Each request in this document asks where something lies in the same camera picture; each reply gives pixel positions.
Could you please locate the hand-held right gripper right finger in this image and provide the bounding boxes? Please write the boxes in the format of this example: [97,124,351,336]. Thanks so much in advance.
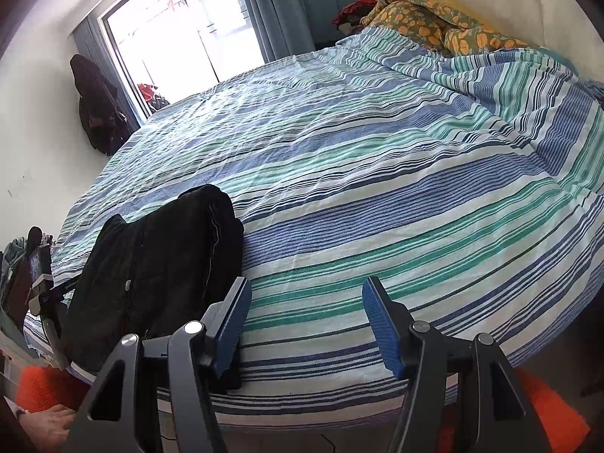
[362,276,550,453]

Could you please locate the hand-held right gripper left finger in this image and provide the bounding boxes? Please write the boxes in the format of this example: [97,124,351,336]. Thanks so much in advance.
[71,276,253,453]

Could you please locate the black pants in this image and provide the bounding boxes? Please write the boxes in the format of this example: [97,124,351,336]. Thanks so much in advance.
[61,184,245,392]

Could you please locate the mixed clothes heap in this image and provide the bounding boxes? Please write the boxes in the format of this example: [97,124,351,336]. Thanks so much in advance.
[0,238,30,341]

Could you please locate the blue green striped bedspread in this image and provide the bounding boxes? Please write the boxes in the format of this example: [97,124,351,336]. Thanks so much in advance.
[23,26,604,430]

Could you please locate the person's foot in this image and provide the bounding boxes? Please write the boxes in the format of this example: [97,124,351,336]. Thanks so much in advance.
[21,403,76,451]

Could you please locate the dark hanging clothes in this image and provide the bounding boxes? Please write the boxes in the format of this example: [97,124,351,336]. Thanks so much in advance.
[70,54,133,156]

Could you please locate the orange rug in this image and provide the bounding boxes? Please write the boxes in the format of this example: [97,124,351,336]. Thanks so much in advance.
[16,365,590,453]

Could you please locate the red item by window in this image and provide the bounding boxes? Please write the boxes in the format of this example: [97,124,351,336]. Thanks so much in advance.
[137,82,171,114]

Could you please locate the blue grey curtain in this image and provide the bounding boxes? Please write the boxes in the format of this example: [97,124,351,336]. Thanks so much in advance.
[73,16,142,128]
[233,0,366,62]

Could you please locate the window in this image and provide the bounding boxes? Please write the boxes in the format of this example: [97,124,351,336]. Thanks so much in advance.
[97,0,270,119]

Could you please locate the orange floral blanket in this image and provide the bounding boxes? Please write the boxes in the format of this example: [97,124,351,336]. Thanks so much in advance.
[361,0,529,55]

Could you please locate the red black clothes pile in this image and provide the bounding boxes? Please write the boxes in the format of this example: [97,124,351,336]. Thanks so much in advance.
[330,0,378,29]

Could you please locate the teal pillow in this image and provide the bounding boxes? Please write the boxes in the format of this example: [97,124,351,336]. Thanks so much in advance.
[538,46,579,76]

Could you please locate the white padded headboard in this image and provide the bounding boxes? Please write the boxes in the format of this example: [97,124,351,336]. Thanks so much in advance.
[387,0,604,86]

